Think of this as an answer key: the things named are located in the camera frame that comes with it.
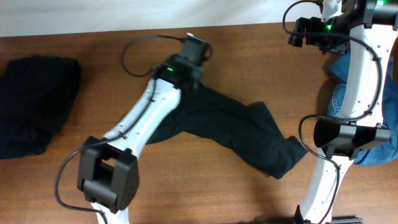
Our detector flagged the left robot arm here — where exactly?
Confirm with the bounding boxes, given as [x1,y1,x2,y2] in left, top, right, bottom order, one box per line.
[78,34,213,223]

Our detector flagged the blue denim jeans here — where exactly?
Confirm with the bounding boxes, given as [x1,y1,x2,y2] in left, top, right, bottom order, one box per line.
[327,54,397,166]

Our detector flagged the black pants with red waistband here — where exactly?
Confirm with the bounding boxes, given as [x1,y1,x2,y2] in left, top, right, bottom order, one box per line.
[148,86,307,179]

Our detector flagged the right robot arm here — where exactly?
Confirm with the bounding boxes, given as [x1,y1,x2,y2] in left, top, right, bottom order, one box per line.
[289,0,397,223]

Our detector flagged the black metal base rail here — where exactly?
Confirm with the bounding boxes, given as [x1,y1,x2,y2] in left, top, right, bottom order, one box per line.
[330,217,363,224]

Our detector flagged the folded black cloth pile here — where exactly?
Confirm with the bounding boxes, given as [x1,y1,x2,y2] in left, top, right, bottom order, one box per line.
[1,55,81,159]

